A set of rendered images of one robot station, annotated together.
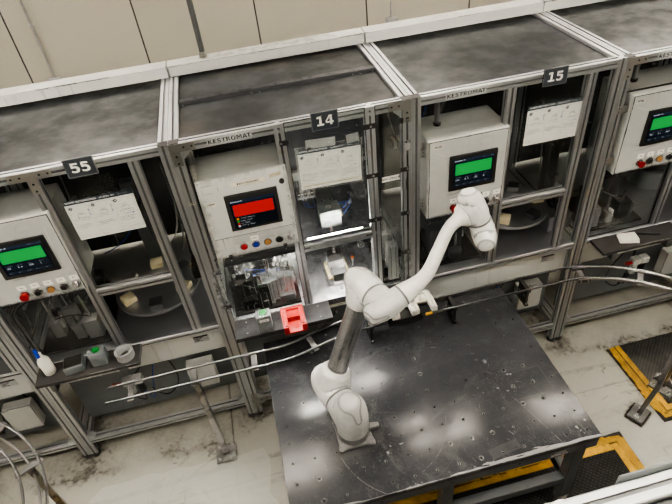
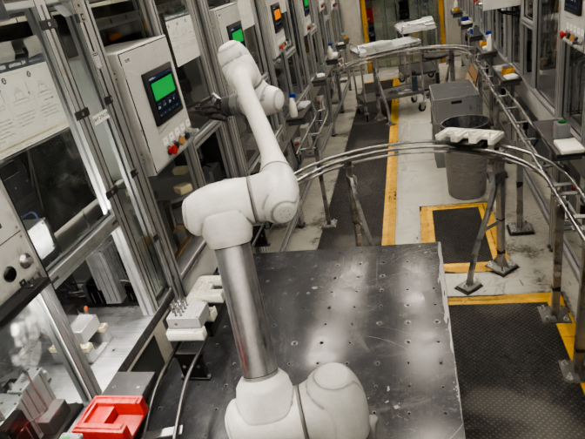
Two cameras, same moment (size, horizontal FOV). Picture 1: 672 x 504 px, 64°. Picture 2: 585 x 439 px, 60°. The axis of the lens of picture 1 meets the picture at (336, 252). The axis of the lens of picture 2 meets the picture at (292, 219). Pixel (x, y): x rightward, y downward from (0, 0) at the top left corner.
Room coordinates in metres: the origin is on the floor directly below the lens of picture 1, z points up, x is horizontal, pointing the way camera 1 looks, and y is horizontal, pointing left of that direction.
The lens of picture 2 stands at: (1.04, 0.98, 1.95)
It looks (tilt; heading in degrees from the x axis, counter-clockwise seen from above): 26 degrees down; 295
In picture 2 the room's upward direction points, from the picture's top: 12 degrees counter-clockwise
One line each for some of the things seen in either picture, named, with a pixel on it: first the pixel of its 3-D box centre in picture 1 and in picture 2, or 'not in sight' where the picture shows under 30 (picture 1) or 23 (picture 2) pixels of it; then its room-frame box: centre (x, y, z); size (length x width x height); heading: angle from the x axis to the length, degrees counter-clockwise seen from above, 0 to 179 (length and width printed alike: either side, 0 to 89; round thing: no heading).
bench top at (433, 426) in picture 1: (413, 386); (306, 356); (1.71, -0.33, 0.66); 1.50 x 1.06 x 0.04; 99
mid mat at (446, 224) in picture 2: not in sight; (460, 233); (1.31, -2.39, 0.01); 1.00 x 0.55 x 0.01; 99
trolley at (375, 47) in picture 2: not in sight; (388, 76); (2.36, -5.68, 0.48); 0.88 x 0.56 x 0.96; 27
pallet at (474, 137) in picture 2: not in sight; (468, 139); (1.21, -2.08, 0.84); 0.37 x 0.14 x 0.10; 157
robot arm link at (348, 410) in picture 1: (349, 412); (334, 401); (1.47, 0.03, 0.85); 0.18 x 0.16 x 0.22; 26
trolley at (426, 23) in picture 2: not in sight; (418, 52); (2.15, -7.00, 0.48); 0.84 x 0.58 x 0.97; 107
